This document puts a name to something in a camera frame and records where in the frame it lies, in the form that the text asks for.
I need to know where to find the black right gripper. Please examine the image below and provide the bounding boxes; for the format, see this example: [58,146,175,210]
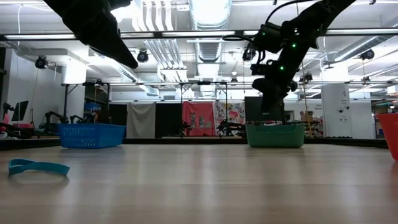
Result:
[251,61,299,123]

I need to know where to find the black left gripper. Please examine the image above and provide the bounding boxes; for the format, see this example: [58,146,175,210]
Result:
[43,0,139,70]

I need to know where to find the blue rubber band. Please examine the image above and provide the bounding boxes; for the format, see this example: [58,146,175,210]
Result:
[8,158,71,177]

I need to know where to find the large black monitor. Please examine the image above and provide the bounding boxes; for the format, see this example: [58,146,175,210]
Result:
[244,96,285,123]

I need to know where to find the green plastic basket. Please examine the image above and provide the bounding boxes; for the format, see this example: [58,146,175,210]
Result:
[245,123,307,149]

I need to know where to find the cardboard box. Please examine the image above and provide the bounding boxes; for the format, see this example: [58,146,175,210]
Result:
[299,110,315,123]

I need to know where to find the floral hanging cloth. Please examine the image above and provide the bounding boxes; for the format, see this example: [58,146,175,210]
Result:
[212,100,246,137]

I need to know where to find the white ceiling pipes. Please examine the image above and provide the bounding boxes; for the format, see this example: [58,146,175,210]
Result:
[133,0,189,82]

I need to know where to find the white pillar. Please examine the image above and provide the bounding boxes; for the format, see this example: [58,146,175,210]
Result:
[320,83,351,138]

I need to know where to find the red hanging cloth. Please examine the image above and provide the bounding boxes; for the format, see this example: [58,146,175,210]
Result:
[182,100,215,137]

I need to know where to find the grey hanging cloth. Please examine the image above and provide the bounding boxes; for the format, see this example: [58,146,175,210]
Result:
[126,101,157,139]

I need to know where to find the blue plastic basket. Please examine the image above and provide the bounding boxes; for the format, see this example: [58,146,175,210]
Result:
[57,123,127,149]

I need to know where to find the black hanging panel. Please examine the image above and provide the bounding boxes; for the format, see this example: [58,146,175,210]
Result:
[155,102,183,138]

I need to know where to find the small black monitor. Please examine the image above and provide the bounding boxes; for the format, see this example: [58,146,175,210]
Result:
[11,100,30,123]

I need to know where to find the orange plastic basket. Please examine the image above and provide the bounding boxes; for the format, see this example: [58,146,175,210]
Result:
[375,113,398,162]

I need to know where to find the yellow hanging rope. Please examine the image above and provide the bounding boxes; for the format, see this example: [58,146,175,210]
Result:
[297,62,314,138]

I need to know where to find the black background table frame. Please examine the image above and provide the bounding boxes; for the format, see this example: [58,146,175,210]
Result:
[61,81,228,139]

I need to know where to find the silver ventilation duct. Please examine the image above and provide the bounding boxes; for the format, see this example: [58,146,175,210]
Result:
[188,0,233,78]

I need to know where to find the black aluminium table frame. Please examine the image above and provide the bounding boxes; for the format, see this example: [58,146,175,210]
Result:
[0,136,398,152]

